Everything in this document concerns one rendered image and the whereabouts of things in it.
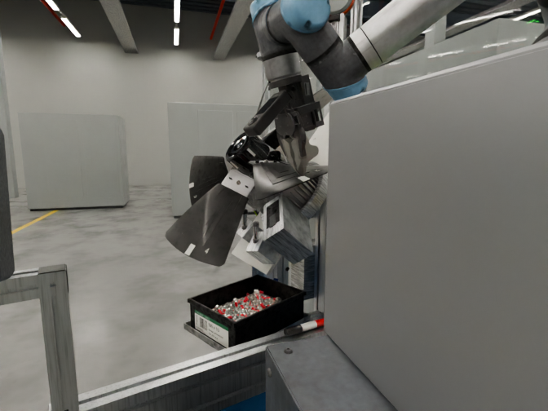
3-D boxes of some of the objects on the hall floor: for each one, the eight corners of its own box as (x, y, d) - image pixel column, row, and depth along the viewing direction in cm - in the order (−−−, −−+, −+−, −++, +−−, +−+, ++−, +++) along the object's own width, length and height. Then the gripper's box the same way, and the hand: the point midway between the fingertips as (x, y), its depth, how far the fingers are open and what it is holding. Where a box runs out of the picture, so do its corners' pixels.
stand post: (319, 430, 151) (325, 165, 133) (333, 445, 143) (342, 165, 126) (311, 435, 149) (316, 165, 131) (324, 450, 141) (332, 166, 123)
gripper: (316, 70, 72) (336, 167, 78) (291, 77, 79) (311, 165, 86) (283, 78, 68) (307, 180, 74) (260, 86, 75) (284, 177, 82)
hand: (298, 171), depth 78 cm, fingers closed
